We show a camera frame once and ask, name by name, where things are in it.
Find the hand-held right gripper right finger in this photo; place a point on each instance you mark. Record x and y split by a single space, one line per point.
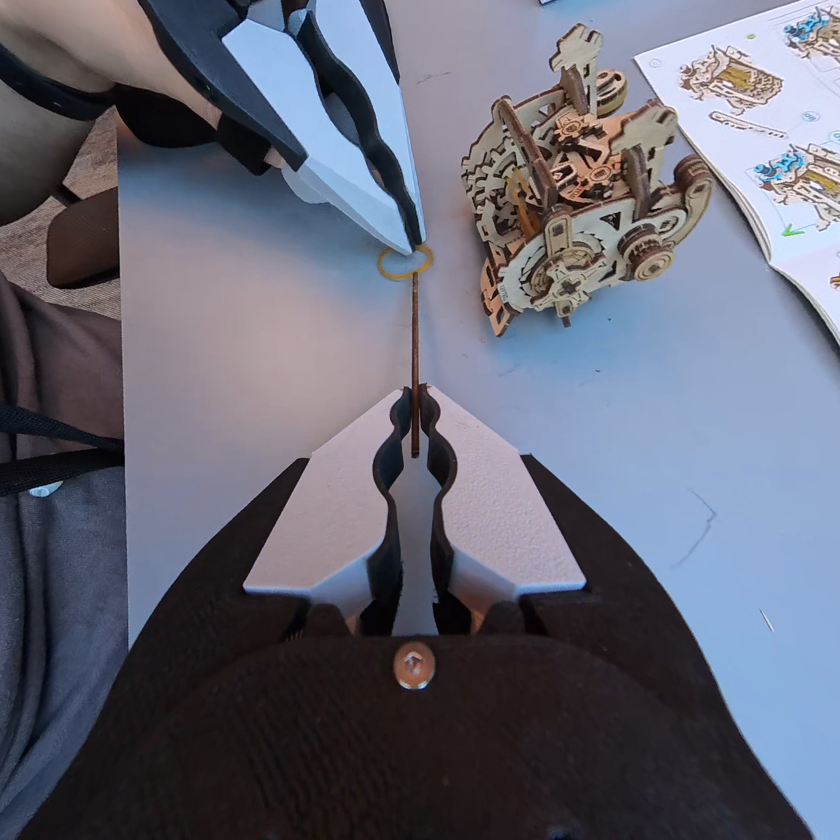
499 525

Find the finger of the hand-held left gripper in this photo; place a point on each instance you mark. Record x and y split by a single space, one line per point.
387 98
295 98

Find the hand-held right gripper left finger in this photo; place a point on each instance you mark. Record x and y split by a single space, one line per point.
328 518

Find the yellow rubber band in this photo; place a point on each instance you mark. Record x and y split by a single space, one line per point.
392 277

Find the thin wooden stick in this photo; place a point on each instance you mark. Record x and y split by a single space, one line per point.
416 328

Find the wooden mechanical model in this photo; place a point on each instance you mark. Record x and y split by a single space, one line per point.
577 262

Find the person's left hand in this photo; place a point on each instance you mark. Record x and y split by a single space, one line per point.
65 26

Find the dark brown object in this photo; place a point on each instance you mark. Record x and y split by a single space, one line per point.
85 243

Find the person's lap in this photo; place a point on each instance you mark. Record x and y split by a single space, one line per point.
59 590

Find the illustrated instruction booklet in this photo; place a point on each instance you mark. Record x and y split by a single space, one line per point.
754 131

